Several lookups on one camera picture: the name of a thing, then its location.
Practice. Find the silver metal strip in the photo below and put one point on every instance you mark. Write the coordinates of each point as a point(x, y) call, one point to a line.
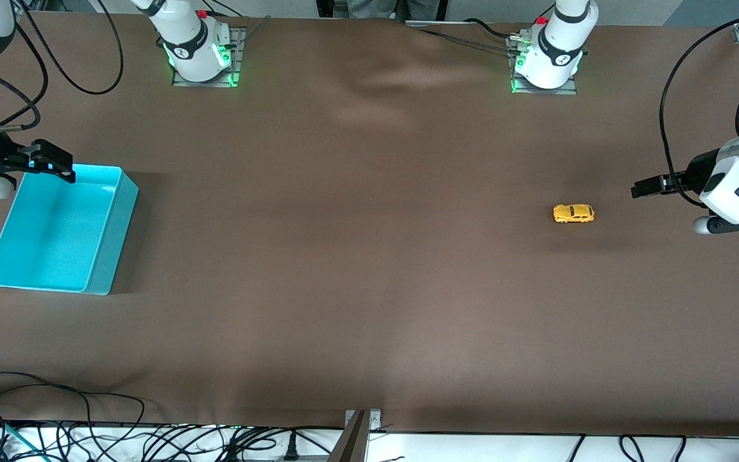
point(427, 24)

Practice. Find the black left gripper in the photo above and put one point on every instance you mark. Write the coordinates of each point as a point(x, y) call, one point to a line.
point(692, 178)

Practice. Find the yellow toy beetle car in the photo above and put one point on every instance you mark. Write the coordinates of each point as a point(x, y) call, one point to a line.
point(573, 213)

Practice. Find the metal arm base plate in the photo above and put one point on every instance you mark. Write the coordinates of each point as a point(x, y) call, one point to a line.
point(559, 92)
point(237, 64)

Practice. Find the person in grey trousers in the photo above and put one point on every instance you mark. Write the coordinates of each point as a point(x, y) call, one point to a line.
point(369, 8)

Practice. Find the brown table cover sheet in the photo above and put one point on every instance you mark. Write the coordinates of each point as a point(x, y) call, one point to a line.
point(369, 256)

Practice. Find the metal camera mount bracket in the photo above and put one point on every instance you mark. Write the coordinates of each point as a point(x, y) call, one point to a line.
point(356, 443)

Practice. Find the teal plastic bin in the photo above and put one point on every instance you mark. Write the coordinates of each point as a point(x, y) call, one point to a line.
point(55, 237)

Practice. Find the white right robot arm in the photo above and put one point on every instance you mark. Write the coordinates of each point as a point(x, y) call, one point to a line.
point(183, 35)

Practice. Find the black power plug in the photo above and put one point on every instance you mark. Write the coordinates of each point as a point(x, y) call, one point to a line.
point(290, 449)

